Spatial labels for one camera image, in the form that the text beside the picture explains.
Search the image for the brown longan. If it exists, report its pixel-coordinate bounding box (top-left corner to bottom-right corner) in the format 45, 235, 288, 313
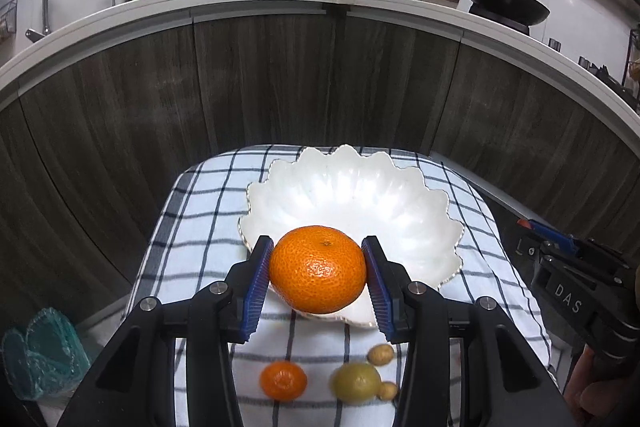
367, 343, 396, 366
376, 381, 398, 402

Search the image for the green yellow round fruit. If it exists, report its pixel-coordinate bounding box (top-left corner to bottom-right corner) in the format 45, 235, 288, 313
330, 362, 382, 404

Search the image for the orange mandarin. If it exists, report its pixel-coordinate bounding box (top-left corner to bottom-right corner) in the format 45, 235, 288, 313
259, 361, 308, 402
269, 225, 367, 314

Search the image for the person right hand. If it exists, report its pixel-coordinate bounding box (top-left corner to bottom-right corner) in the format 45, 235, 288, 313
563, 346, 639, 426

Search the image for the teal mesh bag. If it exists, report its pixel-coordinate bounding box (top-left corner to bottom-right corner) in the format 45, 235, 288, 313
1, 308, 91, 401

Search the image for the checkered white blue cloth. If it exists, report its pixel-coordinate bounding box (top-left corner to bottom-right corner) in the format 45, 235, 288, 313
132, 145, 551, 426

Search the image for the black spice rack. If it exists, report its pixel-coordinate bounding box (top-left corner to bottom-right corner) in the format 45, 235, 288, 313
622, 26, 640, 100

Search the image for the white scalloped ceramic bowl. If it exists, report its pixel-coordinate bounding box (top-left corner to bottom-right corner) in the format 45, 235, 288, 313
237, 143, 467, 329

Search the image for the wire wall basket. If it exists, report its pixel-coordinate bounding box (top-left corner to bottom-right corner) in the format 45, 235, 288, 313
0, 0, 17, 42

